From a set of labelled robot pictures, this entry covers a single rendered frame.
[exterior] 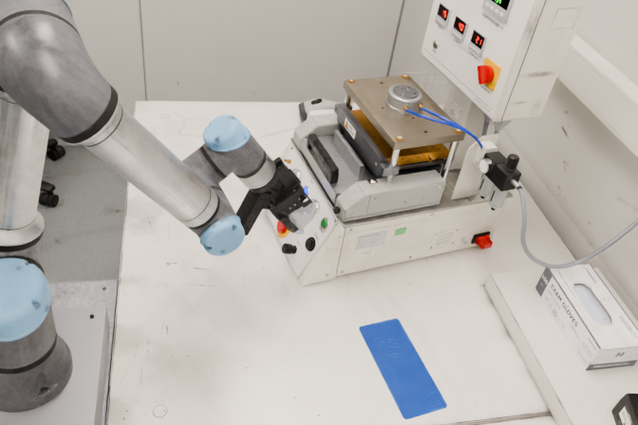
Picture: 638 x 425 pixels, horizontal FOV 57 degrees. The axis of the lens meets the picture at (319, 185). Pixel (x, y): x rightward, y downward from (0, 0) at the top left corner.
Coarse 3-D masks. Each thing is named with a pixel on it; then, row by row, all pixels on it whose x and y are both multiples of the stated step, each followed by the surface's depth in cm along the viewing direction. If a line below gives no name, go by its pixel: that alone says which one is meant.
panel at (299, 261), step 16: (288, 160) 150; (304, 176) 145; (320, 192) 138; (320, 208) 137; (272, 224) 152; (320, 224) 136; (336, 224) 131; (288, 240) 145; (304, 240) 140; (320, 240) 135; (288, 256) 144; (304, 256) 138
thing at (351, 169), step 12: (336, 132) 143; (324, 144) 146; (336, 144) 144; (348, 144) 140; (312, 156) 141; (336, 156) 143; (348, 156) 139; (312, 168) 142; (324, 168) 138; (348, 168) 139; (360, 168) 134; (324, 180) 136; (348, 180) 136; (360, 180) 136; (336, 192) 132
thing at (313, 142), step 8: (312, 136) 141; (312, 144) 140; (320, 144) 138; (320, 152) 136; (320, 160) 137; (328, 160) 134; (328, 168) 133; (336, 168) 132; (328, 176) 133; (336, 176) 133
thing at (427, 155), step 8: (352, 112) 145; (360, 112) 145; (360, 120) 142; (368, 120) 143; (368, 128) 140; (376, 136) 138; (376, 144) 135; (384, 144) 136; (440, 144) 138; (384, 152) 133; (400, 152) 134; (408, 152) 134; (416, 152) 135; (424, 152) 135; (432, 152) 136; (440, 152) 137; (400, 160) 133; (408, 160) 134; (416, 160) 135; (424, 160) 137; (432, 160) 138; (440, 160) 139; (400, 168) 135; (408, 168) 136
